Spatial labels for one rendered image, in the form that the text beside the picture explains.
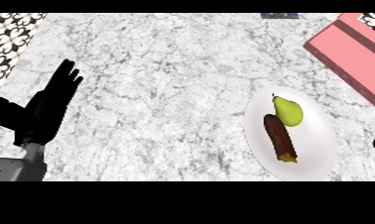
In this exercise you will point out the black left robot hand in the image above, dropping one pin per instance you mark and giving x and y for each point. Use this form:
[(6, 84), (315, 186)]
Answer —
[(49, 102)]

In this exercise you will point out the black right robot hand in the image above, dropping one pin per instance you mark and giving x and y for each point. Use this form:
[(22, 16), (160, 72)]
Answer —
[(374, 143)]

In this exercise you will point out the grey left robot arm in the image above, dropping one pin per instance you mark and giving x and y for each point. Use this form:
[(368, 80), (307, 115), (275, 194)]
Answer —
[(24, 165)]

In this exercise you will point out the white oval plate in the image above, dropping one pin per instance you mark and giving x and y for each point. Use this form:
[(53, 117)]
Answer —
[(312, 148)]

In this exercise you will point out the green pear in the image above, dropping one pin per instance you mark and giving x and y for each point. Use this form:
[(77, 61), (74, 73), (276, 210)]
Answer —
[(288, 110)]

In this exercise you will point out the pink cardboard box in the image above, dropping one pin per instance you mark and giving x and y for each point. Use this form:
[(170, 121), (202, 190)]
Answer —
[(349, 49)]

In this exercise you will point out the dark brown banana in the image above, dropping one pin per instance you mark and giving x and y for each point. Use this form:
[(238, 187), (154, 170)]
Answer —
[(279, 137)]

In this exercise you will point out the dark blue flat object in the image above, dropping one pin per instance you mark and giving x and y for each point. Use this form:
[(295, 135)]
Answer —
[(279, 15)]

